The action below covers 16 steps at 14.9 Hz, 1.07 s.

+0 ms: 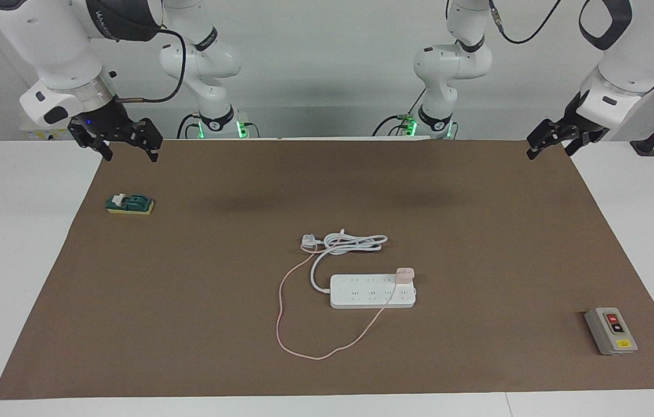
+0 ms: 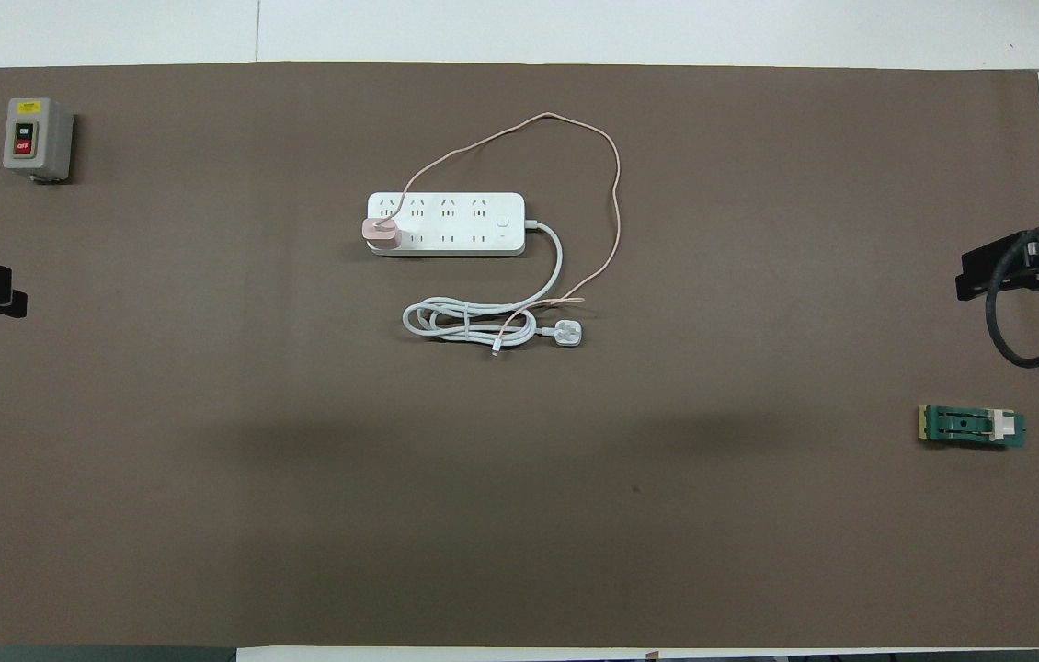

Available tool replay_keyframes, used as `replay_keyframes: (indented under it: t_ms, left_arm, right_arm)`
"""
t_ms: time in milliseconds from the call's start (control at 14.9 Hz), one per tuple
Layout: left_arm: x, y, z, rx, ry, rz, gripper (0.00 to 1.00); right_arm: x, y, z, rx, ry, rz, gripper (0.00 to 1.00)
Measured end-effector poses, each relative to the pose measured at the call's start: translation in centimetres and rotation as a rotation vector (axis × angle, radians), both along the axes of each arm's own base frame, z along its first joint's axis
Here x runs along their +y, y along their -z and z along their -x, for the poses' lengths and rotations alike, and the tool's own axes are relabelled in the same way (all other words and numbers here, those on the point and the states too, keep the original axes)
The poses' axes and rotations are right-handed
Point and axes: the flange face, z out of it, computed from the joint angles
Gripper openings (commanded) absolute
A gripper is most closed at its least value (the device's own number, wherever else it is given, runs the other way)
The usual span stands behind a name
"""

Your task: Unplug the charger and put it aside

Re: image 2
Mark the pink charger adapter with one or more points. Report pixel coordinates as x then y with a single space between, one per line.
381 233

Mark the white power strip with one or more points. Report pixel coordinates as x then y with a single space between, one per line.
446 223

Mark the brown table mat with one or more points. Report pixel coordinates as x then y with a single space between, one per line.
519 515

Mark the grey on-off switch box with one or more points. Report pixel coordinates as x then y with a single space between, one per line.
37 138

